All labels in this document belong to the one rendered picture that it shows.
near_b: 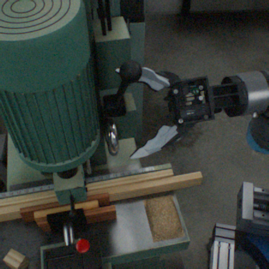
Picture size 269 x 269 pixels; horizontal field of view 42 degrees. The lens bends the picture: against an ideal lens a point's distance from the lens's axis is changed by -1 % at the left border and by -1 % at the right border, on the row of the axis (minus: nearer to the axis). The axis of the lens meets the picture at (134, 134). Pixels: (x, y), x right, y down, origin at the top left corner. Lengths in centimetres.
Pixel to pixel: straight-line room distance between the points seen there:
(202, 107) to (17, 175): 79
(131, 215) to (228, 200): 117
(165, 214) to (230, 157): 134
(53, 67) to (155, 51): 241
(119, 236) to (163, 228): 11
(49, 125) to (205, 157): 169
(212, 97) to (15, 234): 65
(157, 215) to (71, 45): 57
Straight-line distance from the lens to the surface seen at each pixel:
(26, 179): 121
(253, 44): 312
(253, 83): 62
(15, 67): 52
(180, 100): 57
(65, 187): 84
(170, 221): 95
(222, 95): 58
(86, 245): 82
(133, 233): 96
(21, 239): 100
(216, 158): 223
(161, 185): 99
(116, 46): 83
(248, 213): 118
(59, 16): 53
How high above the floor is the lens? 178
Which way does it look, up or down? 51 degrees down
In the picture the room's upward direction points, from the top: straight up
